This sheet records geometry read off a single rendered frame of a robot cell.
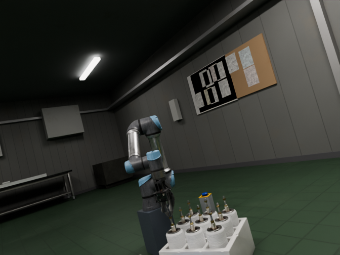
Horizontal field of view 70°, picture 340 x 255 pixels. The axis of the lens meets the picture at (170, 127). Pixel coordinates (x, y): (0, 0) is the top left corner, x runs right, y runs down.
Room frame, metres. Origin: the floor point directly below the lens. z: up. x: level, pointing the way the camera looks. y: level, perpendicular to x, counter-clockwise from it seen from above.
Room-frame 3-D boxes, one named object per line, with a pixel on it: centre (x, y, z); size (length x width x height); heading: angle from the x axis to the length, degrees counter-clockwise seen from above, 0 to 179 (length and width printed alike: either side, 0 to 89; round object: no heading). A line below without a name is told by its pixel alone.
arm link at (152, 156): (1.34, 0.13, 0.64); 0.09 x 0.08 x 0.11; 1
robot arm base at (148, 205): (1.79, 0.27, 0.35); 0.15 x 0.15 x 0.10
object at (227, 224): (1.34, -0.14, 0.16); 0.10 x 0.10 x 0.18
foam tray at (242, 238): (1.39, -0.04, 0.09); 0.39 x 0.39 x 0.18; 61
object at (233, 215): (1.44, -0.20, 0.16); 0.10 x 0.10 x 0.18
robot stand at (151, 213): (1.79, 0.27, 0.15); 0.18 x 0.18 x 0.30; 37
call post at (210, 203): (1.68, -0.11, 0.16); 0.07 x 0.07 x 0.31; 61
